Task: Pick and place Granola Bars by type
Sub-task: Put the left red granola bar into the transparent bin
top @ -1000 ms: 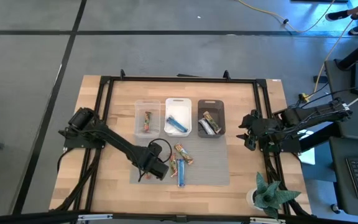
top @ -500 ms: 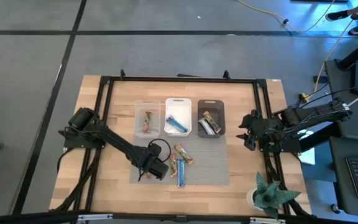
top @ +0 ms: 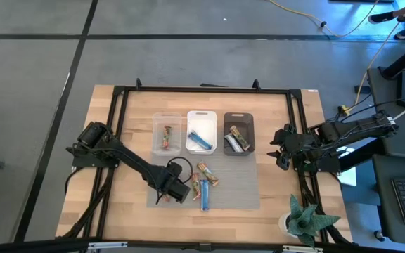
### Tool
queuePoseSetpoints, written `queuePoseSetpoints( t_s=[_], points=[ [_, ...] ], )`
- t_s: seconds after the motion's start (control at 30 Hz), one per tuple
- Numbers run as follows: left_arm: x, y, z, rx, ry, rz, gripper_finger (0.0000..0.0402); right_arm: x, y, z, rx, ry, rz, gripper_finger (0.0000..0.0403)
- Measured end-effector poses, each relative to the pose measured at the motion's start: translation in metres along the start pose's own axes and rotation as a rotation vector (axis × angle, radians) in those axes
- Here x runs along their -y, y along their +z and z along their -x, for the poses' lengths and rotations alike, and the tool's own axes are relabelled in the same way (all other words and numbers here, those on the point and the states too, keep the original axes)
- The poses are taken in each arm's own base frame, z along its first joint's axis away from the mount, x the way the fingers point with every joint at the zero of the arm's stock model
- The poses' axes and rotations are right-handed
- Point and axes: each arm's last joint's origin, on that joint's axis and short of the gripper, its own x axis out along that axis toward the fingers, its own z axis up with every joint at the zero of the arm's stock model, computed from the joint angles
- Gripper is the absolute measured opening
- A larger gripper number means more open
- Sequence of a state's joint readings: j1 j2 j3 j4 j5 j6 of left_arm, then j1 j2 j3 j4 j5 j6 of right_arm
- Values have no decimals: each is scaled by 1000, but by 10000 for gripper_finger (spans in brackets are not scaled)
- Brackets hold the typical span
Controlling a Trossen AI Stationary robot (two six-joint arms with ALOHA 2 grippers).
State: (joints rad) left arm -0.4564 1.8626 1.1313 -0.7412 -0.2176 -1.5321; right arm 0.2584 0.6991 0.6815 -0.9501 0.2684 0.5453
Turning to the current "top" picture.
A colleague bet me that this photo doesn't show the white plastic bin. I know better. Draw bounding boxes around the white plastic bin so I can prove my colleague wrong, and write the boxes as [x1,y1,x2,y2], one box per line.
[185,110,218,155]

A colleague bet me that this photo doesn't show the silver brown granola bar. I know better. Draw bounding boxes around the silver brown granola bar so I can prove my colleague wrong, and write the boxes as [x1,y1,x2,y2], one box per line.
[229,125,251,151]

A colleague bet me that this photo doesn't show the black desk beam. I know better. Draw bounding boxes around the black desk beam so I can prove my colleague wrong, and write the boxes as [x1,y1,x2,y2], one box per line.
[380,41,405,80]

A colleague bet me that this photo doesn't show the green succulent plant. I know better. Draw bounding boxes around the green succulent plant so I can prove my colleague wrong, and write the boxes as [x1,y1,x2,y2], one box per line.
[286,195,341,248]

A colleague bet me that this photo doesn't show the orange green granola bar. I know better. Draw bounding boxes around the orange green granola bar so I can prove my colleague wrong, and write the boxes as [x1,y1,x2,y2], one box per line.
[197,161,220,187]

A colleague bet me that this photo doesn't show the clear plastic bin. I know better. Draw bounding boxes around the clear plastic bin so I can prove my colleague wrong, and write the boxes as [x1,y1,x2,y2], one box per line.
[152,112,183,157]

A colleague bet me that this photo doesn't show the yellow extension cable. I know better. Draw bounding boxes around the yellow extension cable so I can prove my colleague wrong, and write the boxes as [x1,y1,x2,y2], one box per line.
[268,0,405,115]

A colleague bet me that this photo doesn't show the white plant pot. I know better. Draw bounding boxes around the white plant pot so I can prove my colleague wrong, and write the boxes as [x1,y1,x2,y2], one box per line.
[278,212,300,240]

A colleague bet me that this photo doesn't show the grey woven mat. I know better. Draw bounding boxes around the grey woven mat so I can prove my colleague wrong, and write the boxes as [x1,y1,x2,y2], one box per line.
[146,153,261,211]

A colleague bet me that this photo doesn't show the black aluminium table frame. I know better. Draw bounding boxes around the black aluminium table frame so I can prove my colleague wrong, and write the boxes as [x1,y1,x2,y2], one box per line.
[56,77,353,253]

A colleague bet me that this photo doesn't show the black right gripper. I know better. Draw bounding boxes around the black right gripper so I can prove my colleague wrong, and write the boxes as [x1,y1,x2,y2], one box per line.
[266,123,300,171]

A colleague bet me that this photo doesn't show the dark grey plastic bin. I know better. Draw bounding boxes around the dark grey plastic bin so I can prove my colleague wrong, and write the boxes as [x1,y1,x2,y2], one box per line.
[223,112,256,157]

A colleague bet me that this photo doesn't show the blue granola bar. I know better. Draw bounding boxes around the blue granola bar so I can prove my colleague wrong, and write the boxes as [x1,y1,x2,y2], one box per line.
[200,179,211,212]
[187,129,213,150]

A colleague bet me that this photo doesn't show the black looped cable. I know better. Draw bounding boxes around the black looped cable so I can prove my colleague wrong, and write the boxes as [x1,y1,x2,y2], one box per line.
[166,156,193,183]

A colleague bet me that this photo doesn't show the silver metal bracket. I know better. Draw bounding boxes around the silver metal bracket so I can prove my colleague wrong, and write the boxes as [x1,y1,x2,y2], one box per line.
[282,245,325,253]
[87,241,128,251]

